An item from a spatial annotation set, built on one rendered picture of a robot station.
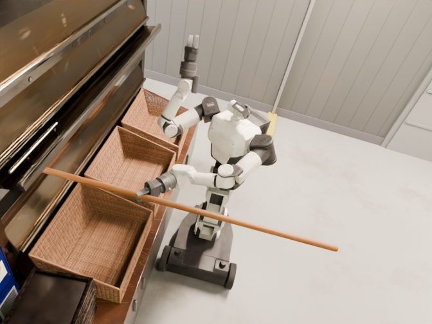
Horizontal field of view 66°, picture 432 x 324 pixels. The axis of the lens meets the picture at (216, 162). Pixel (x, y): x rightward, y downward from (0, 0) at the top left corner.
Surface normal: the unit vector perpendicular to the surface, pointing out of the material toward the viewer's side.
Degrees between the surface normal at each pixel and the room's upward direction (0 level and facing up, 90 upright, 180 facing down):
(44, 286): 0
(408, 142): 90
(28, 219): 70
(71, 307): 0
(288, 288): 0
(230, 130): 45
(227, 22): 90
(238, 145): 85
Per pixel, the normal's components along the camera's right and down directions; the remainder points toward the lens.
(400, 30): -0.23, 0.62
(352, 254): 0.18, -0.73
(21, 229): 0.97, -0.02
